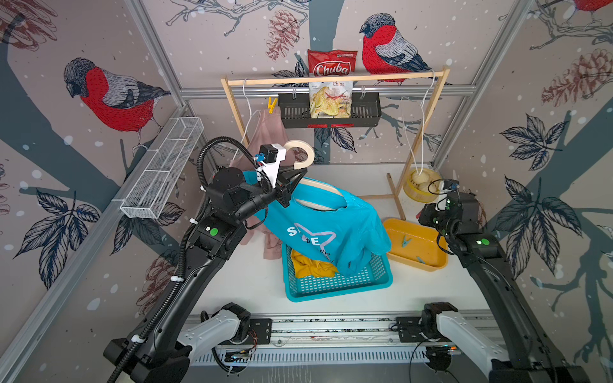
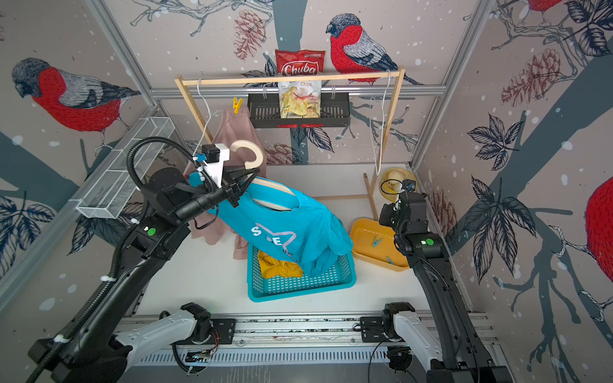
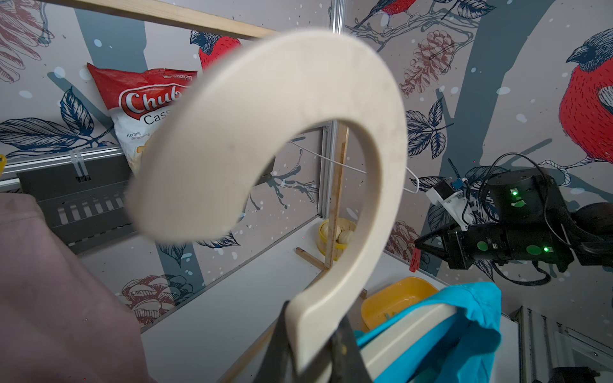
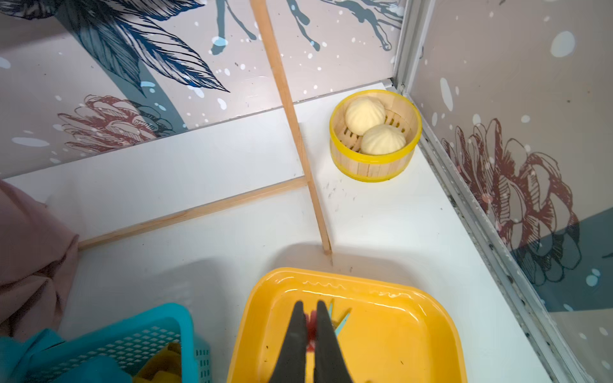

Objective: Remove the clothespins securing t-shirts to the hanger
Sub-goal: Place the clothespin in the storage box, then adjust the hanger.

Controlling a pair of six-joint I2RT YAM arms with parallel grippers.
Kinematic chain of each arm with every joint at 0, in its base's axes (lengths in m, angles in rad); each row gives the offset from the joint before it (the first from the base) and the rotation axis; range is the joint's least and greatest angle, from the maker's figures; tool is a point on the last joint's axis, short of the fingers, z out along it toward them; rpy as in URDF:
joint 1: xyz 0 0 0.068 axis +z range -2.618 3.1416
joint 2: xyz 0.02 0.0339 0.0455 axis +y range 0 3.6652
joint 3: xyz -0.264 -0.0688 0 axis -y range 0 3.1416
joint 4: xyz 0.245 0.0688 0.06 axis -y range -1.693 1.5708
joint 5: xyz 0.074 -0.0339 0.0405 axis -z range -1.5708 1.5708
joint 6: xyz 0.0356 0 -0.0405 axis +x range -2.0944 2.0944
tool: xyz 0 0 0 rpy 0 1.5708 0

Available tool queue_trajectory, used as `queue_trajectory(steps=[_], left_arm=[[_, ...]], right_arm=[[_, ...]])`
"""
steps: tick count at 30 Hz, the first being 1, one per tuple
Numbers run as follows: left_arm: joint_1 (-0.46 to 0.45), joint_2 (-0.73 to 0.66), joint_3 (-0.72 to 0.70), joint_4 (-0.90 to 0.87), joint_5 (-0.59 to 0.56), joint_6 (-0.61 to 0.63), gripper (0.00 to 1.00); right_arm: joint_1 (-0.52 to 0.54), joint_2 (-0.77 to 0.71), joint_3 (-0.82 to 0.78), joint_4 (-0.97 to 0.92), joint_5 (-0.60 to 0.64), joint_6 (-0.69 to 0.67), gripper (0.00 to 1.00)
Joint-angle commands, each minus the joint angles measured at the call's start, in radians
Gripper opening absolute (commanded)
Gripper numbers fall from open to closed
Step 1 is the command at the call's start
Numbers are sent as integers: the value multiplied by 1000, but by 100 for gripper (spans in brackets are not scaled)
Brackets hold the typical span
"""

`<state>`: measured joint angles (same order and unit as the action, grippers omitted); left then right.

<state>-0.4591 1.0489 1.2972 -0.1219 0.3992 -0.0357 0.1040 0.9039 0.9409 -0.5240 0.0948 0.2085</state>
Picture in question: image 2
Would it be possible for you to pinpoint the wooden ring hanger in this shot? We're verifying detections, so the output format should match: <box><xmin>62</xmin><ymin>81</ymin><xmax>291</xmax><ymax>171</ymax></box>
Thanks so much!
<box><xmin>230</xmin><ymin>140</ymin><xmax>299</xmax><ymax>212</ymax></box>

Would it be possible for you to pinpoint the teal t-shirt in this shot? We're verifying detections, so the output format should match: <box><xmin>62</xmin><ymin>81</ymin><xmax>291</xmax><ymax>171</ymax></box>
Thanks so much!
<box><xmin>191</xmin><ymin>177</ymin><xmax>353</xmax><ymax>277</ymax></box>

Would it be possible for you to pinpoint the white wire hanger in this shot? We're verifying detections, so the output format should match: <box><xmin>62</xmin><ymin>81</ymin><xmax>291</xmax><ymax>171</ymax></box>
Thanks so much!
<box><xmin>375</xmin><ymin>70</ymin><xmax>391</xmax><ymax>176</ymax></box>

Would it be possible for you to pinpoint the yellow t-shirt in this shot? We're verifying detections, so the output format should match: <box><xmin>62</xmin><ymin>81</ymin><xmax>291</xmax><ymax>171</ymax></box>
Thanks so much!
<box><xmin>258</xmin><ymin>251</ymin><xmax>303</xmax><ymax>279</ymax></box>

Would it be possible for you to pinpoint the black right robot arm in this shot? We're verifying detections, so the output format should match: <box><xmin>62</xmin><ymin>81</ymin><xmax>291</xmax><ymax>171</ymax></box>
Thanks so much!
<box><xmin>378</xmin><ymin>180</ymin><xmax>512</xmax><ymax>382</ymax></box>

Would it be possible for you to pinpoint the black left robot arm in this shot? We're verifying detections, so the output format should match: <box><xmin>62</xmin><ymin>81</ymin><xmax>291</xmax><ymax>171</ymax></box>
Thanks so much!
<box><xmin>29</xmin><ymin>137</ymin><xmax>264</xmax><ymax>382</ymax></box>

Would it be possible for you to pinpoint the white hanger of pink shirt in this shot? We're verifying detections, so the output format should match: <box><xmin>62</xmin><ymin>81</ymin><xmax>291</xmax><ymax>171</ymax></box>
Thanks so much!
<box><xmin>184</xmin><ymin>79</ymin><xmax>212</xmax><ymax>157</ymax></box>

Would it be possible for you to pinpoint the yellow plastic tray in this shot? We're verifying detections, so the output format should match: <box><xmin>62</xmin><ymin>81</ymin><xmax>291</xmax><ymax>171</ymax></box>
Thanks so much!
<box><xmin>350</xmin><ymin>218</ymin><xmax>410</xmax><ymax>272</ymax></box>

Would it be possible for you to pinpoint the yellow bowl with buns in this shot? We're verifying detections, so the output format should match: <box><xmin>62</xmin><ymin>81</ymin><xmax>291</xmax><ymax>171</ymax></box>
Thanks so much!
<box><xmin>380</xmin><ymin>168</ymin><xmax>418</xmax><ymax>202</ymax></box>

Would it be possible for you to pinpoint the pink-grey t-shirt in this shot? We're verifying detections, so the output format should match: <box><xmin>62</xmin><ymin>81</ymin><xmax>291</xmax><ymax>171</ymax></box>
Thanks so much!
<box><xmin>184</xmin><ymin>106</ymin><xmax>269</xmax><ymax>260</ymax></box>

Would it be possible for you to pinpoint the yellow clothespin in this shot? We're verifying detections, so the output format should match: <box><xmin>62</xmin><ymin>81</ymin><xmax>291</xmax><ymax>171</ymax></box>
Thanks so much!
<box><xmin>232</xmin><ymin>97</ymin><xmax>244</xmax><ymax>114</ymax></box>

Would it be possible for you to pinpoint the teal plastic laundry basket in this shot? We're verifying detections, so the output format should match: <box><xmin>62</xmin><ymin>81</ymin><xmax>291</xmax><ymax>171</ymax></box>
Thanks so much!
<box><xmin>247</xmin><ymin>244</ymin><xmax>357</xmax><ymax>303</ymax></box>

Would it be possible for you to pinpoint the red Chuba chips bag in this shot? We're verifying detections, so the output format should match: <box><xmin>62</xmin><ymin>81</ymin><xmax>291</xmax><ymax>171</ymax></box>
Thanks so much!
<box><xmin>276</xmin><ymin>49</ymin><xmax>325</xmax><ymax>119</ymax></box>

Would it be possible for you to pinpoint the wooden clothes rack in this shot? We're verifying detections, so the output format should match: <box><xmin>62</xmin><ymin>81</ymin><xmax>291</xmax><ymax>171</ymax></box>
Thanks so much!
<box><xmin>175</xmin><ymin>66</ymin><xmax>406</xmax><ymax>220</ymax></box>

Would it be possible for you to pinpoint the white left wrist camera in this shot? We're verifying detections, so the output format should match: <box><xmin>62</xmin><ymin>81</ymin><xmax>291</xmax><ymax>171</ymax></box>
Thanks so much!
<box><xmin>189</xmin><ymin>144</ymin><xmax>230</xmax><ymax>188</ymax></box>

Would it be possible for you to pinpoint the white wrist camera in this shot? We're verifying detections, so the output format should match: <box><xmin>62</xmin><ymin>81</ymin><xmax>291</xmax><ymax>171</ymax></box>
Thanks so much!
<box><xmin>189</xmin><ymin>144</ymin><xmax>230</xmax><ymax>188</ymax></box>
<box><xmin>401</xmin><ymin>179</ymin><xmax>417</xmax><ymax>193</ymax></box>

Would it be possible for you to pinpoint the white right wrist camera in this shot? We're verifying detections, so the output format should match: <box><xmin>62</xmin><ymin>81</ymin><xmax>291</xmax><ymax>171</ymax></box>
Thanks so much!
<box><xmin>401</xmin><ymin>179</ymin><xmax>417</xmax><ymax>193</ymax></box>

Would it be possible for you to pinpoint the black wall basket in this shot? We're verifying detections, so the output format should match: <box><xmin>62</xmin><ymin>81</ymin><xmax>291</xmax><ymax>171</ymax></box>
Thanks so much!
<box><xmin>247</xmin><ymin>93</ymin><xmax>351</xmax><ymax>129</ymax></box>

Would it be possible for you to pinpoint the white wire wall shelf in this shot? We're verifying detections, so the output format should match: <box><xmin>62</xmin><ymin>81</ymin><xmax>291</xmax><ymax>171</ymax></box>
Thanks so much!
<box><xmin>75</xmin><ymin>116</ymin><xmax>177</xmax><ymax>220</ymax></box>

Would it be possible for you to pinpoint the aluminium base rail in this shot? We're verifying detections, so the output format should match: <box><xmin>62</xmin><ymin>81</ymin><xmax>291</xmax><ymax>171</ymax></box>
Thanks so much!
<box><xmin>97</xmin><ymin>310</ymin><xmax>499</xmax><ymax>370</ymax></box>

